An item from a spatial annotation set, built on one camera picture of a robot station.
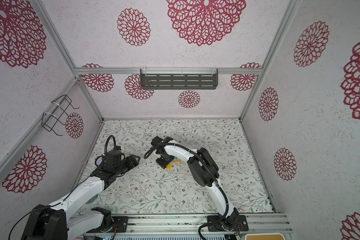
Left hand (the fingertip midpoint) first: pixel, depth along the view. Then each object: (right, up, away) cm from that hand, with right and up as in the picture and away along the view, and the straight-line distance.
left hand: (137, 162), depth 87 cm
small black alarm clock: (-26, 0, +7) cm, 27 cm away
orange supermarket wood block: (+23, -1, +8) cm, 24 cm away
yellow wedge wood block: (+18, -4, +5) cm, 20 cm away
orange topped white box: (+63, -29, -20) cm, 73 cm away
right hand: (+15, -1, +7) cm, 17 cm away
